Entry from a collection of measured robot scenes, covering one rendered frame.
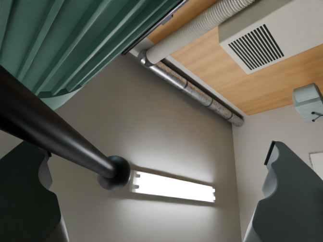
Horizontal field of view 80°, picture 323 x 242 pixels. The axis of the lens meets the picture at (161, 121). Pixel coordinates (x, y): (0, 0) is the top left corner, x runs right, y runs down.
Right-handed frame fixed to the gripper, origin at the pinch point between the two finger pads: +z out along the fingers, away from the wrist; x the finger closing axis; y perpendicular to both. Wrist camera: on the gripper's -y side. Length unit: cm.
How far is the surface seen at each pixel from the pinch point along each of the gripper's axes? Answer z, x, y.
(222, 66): 213, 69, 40
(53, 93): 6.5, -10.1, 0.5
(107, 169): 0.7, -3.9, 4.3
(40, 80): 4.3, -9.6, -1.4
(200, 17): 163, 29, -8
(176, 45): 175, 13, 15
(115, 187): 2.6, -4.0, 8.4
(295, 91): 166, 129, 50
